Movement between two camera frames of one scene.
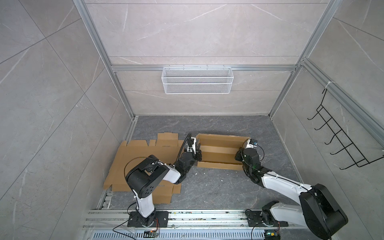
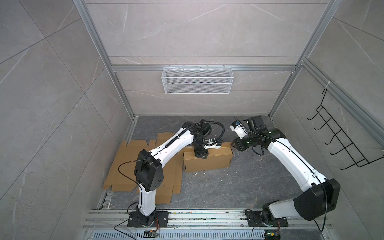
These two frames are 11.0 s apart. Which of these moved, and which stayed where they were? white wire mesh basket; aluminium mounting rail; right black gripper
Moved: right black gripper
Stayed: white wire mesh basket; aluminium mounting rail
